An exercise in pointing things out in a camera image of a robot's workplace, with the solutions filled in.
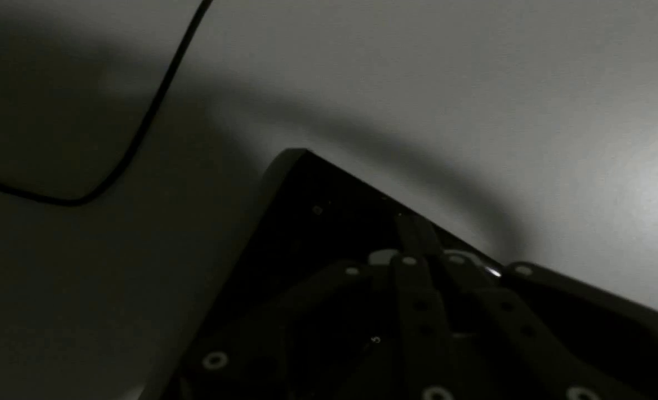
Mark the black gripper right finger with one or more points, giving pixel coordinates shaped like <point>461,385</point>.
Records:
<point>535,334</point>

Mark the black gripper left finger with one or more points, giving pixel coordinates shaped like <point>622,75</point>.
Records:
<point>409,318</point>

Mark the black keyboard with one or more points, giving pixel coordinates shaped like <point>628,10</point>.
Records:
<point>306,213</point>

